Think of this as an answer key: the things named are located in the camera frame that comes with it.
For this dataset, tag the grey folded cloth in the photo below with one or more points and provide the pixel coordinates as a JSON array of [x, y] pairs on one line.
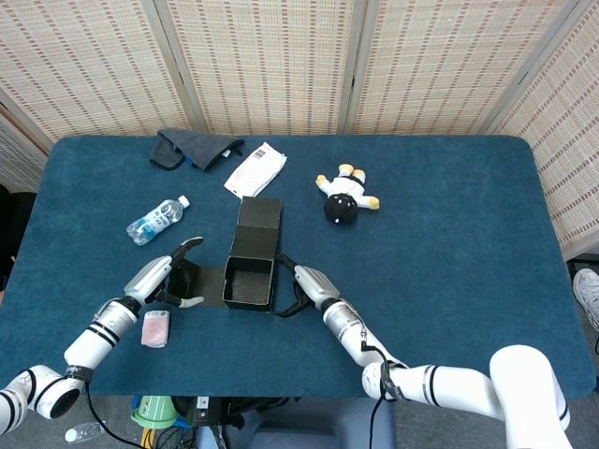
[[201, 149]]

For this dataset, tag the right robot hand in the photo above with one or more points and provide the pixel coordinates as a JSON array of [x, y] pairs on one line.
[[316, 285]]

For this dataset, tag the black box with white label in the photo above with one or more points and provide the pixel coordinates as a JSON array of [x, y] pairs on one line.
[[206, 416]]

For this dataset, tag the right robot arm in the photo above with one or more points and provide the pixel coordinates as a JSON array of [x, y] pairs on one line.
[[515, 383]]

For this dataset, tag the crushed clear plastic bottle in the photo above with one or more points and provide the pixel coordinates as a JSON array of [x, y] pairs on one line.
[[86, 431]]

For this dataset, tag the pink tissue pack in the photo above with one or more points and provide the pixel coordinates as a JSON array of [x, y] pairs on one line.
[[156, 328]]

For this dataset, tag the black and white plush doll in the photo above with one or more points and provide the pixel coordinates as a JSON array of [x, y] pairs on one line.
[[344, 192]]

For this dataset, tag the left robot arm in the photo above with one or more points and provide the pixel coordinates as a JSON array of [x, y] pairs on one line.
[[93, 337]]

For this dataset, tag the green plastic cup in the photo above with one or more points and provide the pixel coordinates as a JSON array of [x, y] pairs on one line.
[[154, 411]]

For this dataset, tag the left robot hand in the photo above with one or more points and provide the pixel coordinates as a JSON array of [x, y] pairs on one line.
[[150, 280]]

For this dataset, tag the blue felt table cover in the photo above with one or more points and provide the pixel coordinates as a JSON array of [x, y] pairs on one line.
[[444, 234]]

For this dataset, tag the clear plastic water bottle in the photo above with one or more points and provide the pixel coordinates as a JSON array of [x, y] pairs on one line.
[[156, 220]]

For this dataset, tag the black cardboard box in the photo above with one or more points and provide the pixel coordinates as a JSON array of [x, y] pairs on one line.
[[255, 224]]

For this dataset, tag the white wet wipes pack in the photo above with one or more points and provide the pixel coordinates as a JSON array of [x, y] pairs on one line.
[[255, 173]]

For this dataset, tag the white sneaker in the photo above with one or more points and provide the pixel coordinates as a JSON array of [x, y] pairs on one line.
[[587, 290]]

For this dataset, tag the woven bamboo screen panel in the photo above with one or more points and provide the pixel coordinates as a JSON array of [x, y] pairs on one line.
[[271, 65], [571, 140], [444, 65], [93, 65], [14, 159]]

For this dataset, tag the person in black clothing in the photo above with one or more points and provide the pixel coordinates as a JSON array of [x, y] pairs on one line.
[[18, 220]]

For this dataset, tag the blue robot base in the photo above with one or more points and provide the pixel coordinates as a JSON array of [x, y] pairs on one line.
[[318, 425]]

